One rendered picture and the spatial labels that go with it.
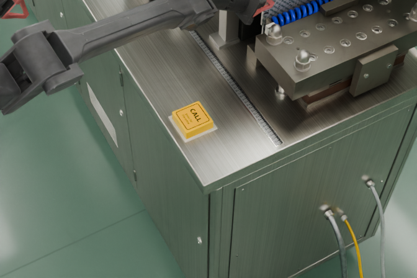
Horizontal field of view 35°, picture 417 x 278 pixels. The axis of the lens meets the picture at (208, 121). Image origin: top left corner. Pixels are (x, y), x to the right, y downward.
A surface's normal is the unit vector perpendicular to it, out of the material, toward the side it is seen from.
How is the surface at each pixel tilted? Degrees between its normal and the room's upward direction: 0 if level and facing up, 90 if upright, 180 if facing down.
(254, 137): 0
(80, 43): 35
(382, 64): 90
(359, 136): 90
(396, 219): 0
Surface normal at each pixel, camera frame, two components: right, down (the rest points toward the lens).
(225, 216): 0.49, 0.69
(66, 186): 0.00, -0.62
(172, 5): 0.55, -0.41
